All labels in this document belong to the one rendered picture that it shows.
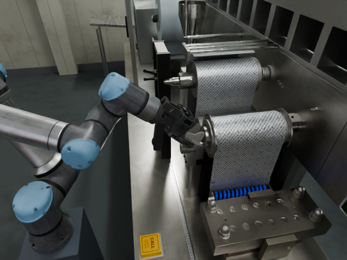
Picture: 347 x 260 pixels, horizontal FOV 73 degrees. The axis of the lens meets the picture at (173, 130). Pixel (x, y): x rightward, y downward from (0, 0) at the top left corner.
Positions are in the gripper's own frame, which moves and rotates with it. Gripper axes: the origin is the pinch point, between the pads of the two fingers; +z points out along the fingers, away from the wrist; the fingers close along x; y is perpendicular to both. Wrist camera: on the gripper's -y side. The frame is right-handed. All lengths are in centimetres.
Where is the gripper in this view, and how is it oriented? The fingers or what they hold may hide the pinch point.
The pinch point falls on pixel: (198, 143)
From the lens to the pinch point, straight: 78.3
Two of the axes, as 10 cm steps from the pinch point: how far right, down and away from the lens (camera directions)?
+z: 7.5, 4.3, 5.0
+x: -1.7, -6.0, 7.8
